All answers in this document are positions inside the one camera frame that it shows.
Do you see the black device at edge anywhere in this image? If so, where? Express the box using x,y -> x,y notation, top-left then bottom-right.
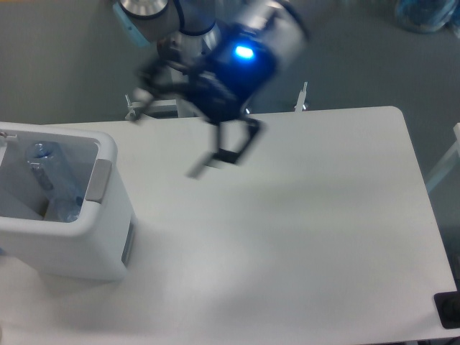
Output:
433,291 -> 459,329

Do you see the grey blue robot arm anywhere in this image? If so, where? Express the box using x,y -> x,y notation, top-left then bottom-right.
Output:
113,1 -> 309,178

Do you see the white trash can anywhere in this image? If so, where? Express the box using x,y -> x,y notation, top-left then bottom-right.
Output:
1,122 -> 134,280

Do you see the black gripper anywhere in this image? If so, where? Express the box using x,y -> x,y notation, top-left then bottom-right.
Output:
129,24 -> 277,179

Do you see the blue bag on floor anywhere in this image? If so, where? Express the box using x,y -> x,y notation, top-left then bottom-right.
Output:
394,0 -> 459,34

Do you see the crushed clear plastic bottle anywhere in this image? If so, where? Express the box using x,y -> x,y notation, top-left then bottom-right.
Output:
25,141 -> 85,223

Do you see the white frame at right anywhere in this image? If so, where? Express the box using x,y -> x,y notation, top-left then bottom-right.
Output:
425,123 -> 459,193

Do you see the white pedestal base frame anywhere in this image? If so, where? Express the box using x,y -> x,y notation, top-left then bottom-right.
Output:
124,81 -> 310,121

